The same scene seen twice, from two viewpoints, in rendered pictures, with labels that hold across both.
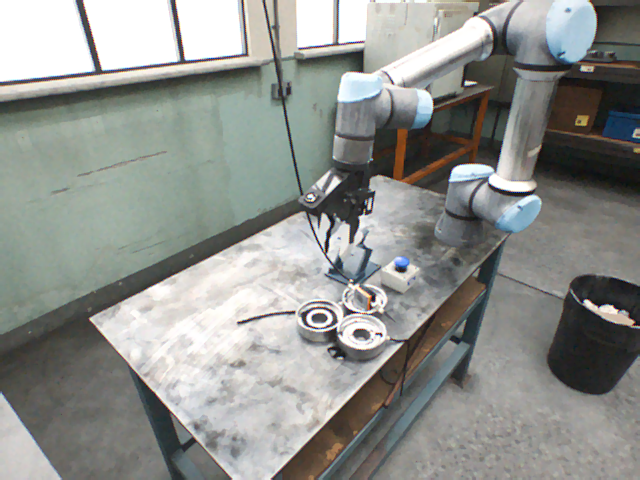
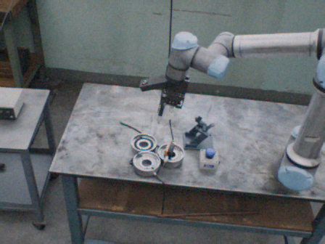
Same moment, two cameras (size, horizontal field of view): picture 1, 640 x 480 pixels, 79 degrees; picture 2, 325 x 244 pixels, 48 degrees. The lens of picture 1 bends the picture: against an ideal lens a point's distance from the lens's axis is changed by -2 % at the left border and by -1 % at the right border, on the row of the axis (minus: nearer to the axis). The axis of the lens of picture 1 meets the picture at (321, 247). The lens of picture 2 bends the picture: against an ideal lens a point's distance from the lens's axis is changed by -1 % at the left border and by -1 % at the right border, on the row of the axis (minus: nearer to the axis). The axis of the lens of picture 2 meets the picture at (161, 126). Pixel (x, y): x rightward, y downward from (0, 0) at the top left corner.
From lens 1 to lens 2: 0.95 m
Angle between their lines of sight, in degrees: 39
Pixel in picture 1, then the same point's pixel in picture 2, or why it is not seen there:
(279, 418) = (84, 161)
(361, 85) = (176, 41)
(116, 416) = not seen: hidden behind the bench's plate
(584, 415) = not seen: outside the picture
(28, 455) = (35, 116)
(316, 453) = (111, 202)
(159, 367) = (79, 116)
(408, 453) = not seen: outside the picture
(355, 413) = (144, 206)
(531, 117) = (310, 115)
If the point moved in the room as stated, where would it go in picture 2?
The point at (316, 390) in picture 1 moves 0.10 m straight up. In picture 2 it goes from (107, 165) to (106, 147)
